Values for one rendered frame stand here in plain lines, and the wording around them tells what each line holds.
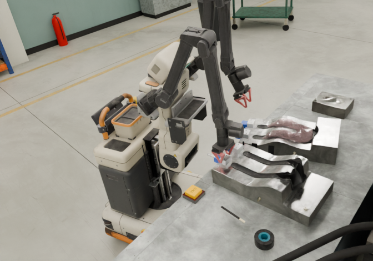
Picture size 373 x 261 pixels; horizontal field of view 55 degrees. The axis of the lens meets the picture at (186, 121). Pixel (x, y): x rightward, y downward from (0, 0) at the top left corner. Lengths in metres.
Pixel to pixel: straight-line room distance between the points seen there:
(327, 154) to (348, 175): 0.14
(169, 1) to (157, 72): 5.79
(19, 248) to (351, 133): 2.39
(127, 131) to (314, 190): 1.11
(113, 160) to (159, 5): 5.54
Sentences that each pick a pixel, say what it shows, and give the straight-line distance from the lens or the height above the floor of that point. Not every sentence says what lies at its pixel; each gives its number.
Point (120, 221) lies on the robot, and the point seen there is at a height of 0.26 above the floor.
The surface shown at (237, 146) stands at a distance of 1.86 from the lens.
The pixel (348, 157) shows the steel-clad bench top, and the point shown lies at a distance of 2.03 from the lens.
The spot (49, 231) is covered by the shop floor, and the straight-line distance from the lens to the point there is 3.04.
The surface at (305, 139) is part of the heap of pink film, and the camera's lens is 1.97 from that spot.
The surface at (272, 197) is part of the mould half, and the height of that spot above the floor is 0.88.
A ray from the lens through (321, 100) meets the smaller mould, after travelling 2.36.
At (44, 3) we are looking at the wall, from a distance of 6.84.
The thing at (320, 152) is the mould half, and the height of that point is 0.87.
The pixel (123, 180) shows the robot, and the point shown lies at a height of 0.63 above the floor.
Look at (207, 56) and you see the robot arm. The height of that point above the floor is 1.49.
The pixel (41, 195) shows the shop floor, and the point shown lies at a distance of 3.39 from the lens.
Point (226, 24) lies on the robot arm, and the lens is 1.89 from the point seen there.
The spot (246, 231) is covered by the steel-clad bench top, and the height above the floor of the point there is 0.80.
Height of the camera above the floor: 2.04
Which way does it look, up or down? 32 degrees down
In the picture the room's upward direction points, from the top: 8 degrees counter-clockwise
